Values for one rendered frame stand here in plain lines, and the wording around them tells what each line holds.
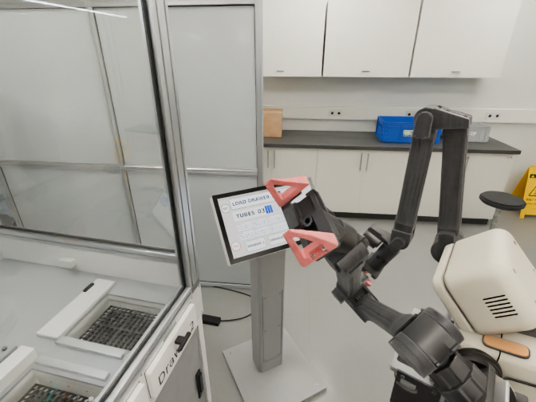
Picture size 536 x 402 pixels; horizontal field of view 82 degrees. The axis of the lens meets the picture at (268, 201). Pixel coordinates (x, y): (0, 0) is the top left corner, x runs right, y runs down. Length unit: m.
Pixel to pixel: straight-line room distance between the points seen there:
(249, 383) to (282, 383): 0.19
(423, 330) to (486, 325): 0.17
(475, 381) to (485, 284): 0.17
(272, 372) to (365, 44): 3.08
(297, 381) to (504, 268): 1.55
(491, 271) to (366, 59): 3.14
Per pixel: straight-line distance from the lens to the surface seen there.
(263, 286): 1.64
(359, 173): 3.57
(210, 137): 2.15
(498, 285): 0.75
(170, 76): 0.97
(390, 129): 3.64
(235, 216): 1.37
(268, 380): 2.09
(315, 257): 0.47
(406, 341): 0.66
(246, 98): 2.05
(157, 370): 1.10
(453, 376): 0.72
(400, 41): 3.75
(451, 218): 1.02
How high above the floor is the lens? 1.75
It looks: 25 degrees down
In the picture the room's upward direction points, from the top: straight up
